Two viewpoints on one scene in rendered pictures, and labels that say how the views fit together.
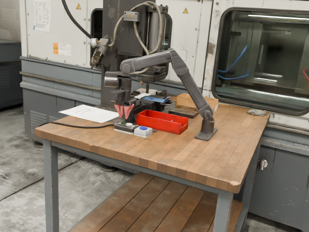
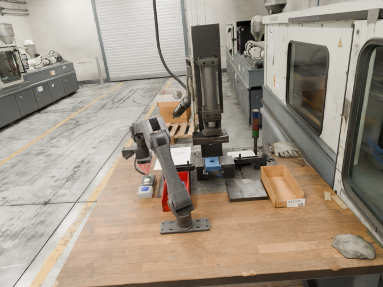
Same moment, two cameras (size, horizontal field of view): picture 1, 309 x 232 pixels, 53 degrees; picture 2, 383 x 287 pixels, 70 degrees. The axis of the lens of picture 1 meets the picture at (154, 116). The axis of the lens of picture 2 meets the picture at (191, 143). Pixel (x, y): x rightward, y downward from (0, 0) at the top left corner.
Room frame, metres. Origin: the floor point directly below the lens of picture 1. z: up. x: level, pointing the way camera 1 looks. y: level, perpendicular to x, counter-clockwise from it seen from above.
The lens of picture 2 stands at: (1.23, -1.12, 1.64)
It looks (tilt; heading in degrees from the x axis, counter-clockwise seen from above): 23 degrees down; 68
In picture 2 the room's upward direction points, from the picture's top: 6 degrees counter-clockwise
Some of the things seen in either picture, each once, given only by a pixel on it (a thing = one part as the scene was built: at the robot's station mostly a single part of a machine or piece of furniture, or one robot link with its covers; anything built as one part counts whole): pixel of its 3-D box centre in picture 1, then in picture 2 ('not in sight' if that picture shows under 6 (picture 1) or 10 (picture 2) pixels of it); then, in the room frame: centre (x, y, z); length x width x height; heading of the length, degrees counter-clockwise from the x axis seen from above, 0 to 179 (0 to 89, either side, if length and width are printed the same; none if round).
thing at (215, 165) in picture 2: (156, 97); (212, 162); (1.79, 0.00, 1.00); 0.15 x 0.07 x 0.03; 66
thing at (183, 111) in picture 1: (185, 111); (245, 189); (1.86, -0.19, 0.91); 0.17 x 0.16 x 0.02; 156
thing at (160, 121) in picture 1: (162, 121); (176, 189); (1.57, -0.04, 0.93); 0.25 x 0.12 x 0.06; 66
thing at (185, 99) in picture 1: (197, 103); (280, 185); (2.00, -0.27, 0.93); 0.25 x 0.13 x 0.08; 66
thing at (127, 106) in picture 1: (124, 109); (146, 165); (1.48, 0.15, 1.01); 0.07 x 0.07 x 0.09; 66
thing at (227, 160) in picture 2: (151, 99); (214, 162); (1.82, 0.03, 0.98); 0.20 x 0.10 x 0.01; 156
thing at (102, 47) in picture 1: (100, 50); (186, 102); (1.82, 0.33, 1.25); 0.19 x 0.07 x 0.19; 156
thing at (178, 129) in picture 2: not in sight; (176, 127); (2.72, 3.14, 0.07); 1.20 x 1.00 x 0.14; 60
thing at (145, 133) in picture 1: (143, 134); (145, 193); (1.43, 0.05, 0.90); 0.07 x 0.07 x 0.06; 66
